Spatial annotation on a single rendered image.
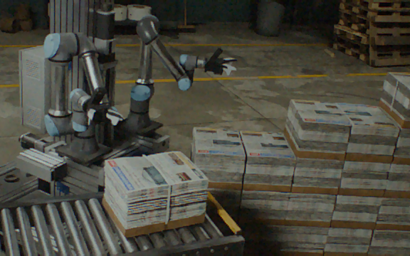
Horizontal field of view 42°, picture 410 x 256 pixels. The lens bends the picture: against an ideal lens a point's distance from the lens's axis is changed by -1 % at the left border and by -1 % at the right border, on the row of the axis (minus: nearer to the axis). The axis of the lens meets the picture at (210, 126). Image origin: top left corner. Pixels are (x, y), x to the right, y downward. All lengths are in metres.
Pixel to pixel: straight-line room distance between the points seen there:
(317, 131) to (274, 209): 0.55
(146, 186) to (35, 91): 1.27
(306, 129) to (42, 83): 1.52
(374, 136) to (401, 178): 0.35
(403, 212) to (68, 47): 2.20
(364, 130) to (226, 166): 0.81
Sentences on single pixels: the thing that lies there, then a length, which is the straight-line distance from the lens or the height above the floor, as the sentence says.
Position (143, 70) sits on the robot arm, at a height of 1.13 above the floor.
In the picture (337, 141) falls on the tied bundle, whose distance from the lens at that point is 3.17.
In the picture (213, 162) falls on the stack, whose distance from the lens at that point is 3.07.
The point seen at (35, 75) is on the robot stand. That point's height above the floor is 1.12.
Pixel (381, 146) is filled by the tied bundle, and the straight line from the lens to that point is 3.27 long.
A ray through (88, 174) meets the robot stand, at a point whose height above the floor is 0.71.
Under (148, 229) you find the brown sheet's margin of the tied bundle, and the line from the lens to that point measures 2.33.
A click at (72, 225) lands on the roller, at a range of 2.40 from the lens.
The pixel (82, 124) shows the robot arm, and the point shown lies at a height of 1.10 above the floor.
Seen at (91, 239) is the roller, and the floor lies 0.79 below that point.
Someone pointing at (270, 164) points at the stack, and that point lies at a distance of 3.13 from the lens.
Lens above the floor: 2.12
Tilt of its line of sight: 22 degrees down
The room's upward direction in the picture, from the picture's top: 7 degrees clockwise
